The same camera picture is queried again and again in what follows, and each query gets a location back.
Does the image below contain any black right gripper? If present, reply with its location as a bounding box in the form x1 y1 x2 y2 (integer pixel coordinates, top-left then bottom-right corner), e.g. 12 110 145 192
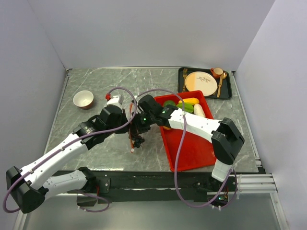
130 111 155 137

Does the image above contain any green orange fruit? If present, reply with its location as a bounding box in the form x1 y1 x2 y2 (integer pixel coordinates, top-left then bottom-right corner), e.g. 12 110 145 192
163 100 176 107

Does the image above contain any clear zip bag orange zipper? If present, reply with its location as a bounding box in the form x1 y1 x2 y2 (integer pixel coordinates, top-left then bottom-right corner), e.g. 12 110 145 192
95 100 144 163

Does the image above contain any black grape bunch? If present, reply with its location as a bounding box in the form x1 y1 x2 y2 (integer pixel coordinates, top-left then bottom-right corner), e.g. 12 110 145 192
129 131 145 149

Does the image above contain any white radish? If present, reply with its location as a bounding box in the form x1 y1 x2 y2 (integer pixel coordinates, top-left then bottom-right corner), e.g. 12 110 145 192
193 103 206 117

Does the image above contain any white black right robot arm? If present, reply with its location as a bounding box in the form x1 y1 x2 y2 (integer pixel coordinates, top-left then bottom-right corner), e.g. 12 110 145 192
133 95 245 191

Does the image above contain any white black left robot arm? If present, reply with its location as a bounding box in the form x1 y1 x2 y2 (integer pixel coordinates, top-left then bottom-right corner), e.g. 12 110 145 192
6 104 128 213

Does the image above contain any white brown bowl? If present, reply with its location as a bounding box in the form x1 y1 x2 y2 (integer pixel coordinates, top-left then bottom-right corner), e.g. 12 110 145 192
72 90 94 110

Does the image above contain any green leaf vegetable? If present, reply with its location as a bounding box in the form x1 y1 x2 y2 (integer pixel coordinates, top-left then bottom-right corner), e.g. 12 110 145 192
176 103 194 114

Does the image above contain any yellow mango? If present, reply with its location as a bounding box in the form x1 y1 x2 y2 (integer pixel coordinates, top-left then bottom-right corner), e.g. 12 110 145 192
178 97 200 105

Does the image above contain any gold fork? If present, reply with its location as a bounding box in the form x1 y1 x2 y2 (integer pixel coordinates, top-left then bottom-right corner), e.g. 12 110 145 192
182 68 188 92

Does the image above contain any cream orange plate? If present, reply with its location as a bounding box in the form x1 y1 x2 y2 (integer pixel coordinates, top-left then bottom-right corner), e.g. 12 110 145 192
185 71 217 96

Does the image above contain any red plastic tray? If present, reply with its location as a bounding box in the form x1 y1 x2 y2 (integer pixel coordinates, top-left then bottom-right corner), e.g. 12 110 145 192
160 91 216 172

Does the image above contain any black serving tray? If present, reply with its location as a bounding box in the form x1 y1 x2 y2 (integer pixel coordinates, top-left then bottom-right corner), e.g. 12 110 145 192
177 67 232 100

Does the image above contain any orange cup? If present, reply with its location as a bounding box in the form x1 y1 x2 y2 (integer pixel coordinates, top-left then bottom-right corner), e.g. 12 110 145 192
210 68 224 79

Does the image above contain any gold spoon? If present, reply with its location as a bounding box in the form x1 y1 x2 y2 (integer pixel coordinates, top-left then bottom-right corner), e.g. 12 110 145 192
217 71 227 98

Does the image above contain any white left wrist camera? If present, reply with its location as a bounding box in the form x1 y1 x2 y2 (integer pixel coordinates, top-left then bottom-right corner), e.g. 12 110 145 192
106 94 123 109

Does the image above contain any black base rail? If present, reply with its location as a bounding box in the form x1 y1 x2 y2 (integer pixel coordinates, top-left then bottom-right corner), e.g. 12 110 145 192
64 167 240 208

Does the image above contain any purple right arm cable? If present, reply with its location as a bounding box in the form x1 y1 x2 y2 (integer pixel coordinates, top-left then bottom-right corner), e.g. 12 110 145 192
134 89 239 208

